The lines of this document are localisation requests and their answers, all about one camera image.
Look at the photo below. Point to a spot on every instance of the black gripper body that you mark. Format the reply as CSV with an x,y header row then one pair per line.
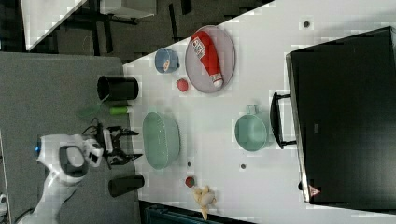
x,y
109,140

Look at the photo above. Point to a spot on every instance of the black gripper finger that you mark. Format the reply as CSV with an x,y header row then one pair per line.
x,y
125,131
121,160

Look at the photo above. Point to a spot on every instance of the green plastic strainer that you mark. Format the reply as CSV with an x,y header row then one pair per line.
x,y
161,140

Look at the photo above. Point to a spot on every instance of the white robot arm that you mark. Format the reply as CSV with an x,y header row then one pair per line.
x,y
68,157

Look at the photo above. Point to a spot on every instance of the dark grey cylinder cup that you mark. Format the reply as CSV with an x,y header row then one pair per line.
x,y
123,185

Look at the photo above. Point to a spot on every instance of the green spatula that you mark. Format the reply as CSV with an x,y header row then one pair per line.
x,y
98,109

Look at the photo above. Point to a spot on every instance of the black cylinder container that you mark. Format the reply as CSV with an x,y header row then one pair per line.
x,y
117,88

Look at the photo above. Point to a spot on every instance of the small red tomato toy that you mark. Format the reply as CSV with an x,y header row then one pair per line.
x,y
190,181

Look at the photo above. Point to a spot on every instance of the red plush strawberry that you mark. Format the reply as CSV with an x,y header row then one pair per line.
x,y
182,85

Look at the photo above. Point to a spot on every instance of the orange slice toy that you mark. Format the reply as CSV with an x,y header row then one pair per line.
x,y
166,65

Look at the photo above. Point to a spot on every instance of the blue bowl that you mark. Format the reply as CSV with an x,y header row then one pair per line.
x,y
164,54

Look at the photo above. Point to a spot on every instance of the yellow plush banana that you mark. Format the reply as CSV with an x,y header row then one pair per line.
x,y
204,197

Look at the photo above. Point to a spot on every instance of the red plush ketchup bottle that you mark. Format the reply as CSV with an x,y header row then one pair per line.
x,y
205,50

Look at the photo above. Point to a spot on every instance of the green enamel mug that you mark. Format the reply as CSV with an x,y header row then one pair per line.
x,y
251,130

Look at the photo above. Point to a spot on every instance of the grey round plate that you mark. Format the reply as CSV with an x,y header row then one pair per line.
x,y
197,74

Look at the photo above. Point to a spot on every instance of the black toaster oven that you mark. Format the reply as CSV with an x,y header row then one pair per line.
x,y
343,101

